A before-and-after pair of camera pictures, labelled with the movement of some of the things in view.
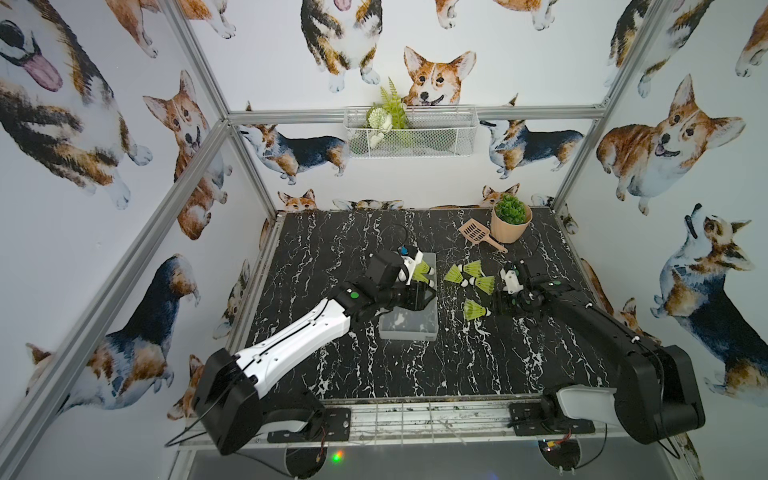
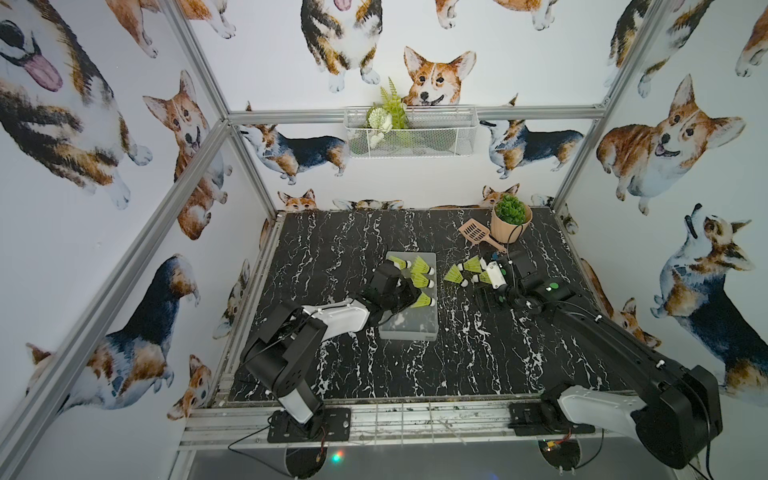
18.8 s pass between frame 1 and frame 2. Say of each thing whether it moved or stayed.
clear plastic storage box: stayed
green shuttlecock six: moved
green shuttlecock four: stayed
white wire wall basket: stayed
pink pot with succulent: stayed
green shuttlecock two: moved
